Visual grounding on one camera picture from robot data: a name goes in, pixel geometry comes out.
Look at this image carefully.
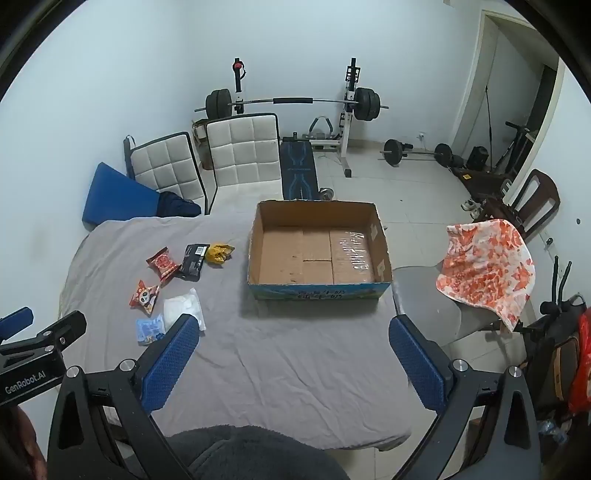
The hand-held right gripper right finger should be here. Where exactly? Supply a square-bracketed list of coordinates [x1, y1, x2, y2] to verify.
[389, 315, 542, 480]

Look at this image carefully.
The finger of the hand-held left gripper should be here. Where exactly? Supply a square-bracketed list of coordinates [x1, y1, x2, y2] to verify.
[0, 311, 88, 365]
[0, 307, 34, 341]

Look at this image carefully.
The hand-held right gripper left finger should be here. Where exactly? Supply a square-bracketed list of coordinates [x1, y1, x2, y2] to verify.
[46, 314, 201, 480]

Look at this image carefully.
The light blue packet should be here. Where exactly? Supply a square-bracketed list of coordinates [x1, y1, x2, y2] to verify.
[135, 314, 167, 344]

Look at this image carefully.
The white soft packet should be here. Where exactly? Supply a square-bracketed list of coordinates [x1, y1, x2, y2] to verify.
[163, 288, 207, 332]

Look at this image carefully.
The red cartoon snack packet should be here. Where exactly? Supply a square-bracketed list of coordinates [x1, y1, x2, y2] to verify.
[129, 279, 161, 316]

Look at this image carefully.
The red round-print snack packet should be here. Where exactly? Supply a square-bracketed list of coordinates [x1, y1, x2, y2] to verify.
[146, 247, 181, 281]

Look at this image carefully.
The black snack packet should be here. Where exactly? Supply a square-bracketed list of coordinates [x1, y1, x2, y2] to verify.
[175, 244, 211, 281]

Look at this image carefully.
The cardboard box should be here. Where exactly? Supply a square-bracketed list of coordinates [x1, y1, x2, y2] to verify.
[246, 199, 394, 302]

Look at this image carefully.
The yellow snack packet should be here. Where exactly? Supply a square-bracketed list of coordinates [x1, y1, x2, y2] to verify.
[204, 242, 235, 266]

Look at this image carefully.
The person's left forearm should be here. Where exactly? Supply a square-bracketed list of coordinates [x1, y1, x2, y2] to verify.
[0, 406, 49, 480]

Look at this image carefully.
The grey chair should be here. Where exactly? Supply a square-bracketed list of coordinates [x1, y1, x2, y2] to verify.
[392, 265, 509, 344]

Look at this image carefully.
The orange printed towel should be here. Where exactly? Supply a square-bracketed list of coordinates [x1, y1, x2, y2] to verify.
[436, 219, 535, 332]

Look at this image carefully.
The grey fleece clothing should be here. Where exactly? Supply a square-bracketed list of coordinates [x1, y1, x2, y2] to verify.
[168, 425, 352, 480]

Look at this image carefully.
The black exercise bike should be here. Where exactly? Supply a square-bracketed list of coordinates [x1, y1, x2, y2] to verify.
[522, 256, 591, 416]

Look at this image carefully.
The blue foam mat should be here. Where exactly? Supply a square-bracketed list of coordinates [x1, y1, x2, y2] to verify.
[82, 162, 160, 227]

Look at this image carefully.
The dark blue cloth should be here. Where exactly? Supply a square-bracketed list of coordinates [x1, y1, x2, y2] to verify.
[154, 191, 202, 217]

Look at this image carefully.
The red bag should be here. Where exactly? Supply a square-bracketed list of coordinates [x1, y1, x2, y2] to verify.
[568, 307, 591, 414]

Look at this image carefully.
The dark gym equipment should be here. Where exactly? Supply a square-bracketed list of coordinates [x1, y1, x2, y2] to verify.
[452, 166, 504, 197]

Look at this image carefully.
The white quilted chair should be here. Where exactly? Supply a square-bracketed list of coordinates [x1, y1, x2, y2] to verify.
[124, 131, 208, 215]
[205, 113, 283, 215]

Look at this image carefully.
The brown wooden chair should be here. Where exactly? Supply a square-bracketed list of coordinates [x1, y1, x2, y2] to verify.
[480, 168, 561, 241]

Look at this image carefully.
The short barbell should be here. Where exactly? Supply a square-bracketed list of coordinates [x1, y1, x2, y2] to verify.
[380, 138, 453, 168]

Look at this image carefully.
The small brown box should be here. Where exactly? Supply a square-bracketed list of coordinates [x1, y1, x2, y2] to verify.
[191, 119, 213, 169]

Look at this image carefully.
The black and blue weight bench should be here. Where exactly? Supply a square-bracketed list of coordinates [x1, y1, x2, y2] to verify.
[278, 136, 319, 201]

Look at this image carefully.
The black exercise machine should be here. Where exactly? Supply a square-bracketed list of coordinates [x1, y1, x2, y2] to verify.
[492, 121, 536, 174]

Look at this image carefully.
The white barbell rack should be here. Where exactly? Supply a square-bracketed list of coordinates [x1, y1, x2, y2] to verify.
[231, 58, 361, 178]

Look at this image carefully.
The long barbell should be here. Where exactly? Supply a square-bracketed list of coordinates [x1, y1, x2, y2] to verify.
[194, 88, 389, 123]

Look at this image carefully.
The grey triangular handle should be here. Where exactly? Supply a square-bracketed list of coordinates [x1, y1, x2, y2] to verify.
[308, 116, 333, 139]

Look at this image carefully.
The white door frame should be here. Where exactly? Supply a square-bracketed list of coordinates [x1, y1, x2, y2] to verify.
[450, 9, 566, 185]

